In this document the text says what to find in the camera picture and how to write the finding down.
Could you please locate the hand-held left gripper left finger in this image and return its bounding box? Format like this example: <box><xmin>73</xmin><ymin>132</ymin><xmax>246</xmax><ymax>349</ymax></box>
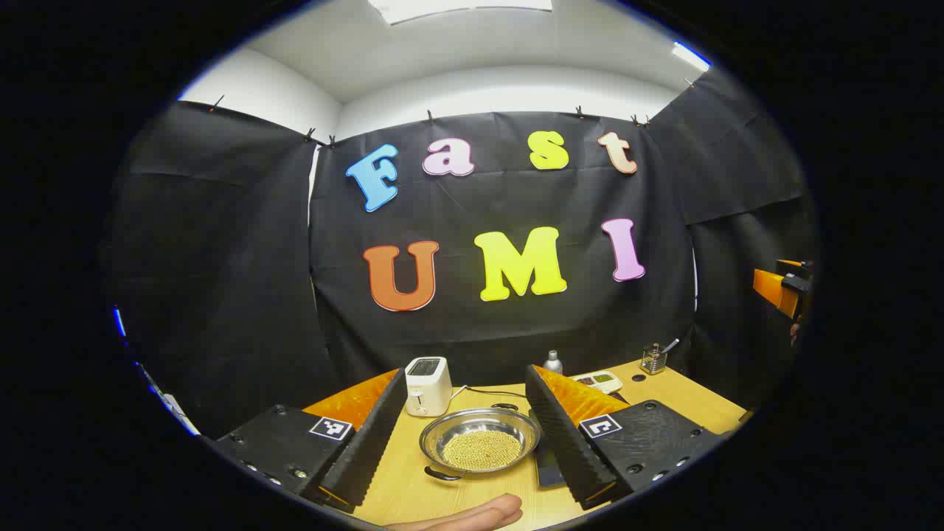
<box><xmin>210</xmin><ymin>367</ymin><xmax>409</xmax><ymax>515</ymax></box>

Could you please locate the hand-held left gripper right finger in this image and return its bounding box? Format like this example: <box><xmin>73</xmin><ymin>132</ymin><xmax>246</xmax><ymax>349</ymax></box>
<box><xmin>525</xmin><ymin>364</ymin><xmax>727</xmax><ymax>511</ymax></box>

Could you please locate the black induction cooktop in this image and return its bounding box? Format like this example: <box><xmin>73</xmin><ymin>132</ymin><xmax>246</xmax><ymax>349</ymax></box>
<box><xmin>528</xmin><ymin>408</ymin><xmax>569</xmax><ymax>489</ymax></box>

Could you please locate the steel pot with black handles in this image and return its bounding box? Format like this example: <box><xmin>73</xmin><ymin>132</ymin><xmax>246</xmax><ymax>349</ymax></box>
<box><xmin>419</xmin><ymin>403</ymin><xmax>543</xmax><ymax>482</ymax></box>

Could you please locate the pile of soybeans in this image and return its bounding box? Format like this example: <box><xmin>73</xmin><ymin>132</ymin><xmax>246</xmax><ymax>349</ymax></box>
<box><xmin>441</xmin><ymin>430</ymin><xmax>523</xmax><ymax>471</ymax></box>

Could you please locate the white divided bean tray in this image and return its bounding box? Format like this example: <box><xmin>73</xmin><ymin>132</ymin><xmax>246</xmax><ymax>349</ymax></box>
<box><xmin>572</xmin><ymin>371</ymin><xmax>624</xmax><ymax>395</ymax></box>

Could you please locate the white toaster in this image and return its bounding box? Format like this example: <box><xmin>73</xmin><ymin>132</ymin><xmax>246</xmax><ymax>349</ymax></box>
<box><xmin>404</xmin><ymin>356</ymin><xmax>453</xmax><ymax>418</ymax></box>

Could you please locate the black backdrop cloth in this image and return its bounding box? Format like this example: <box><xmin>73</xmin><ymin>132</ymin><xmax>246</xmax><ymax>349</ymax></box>
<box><xmin>100</xmin><ymin>70</ymin><xmax>819</xmax><ymax>440</ymax></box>

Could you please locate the ceiling light panel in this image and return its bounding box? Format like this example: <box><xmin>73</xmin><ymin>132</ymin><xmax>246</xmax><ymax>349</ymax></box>
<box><xmin>671</xmin><ymin>42</ymin><xmax>711</xmax><ymax>72</ymax></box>

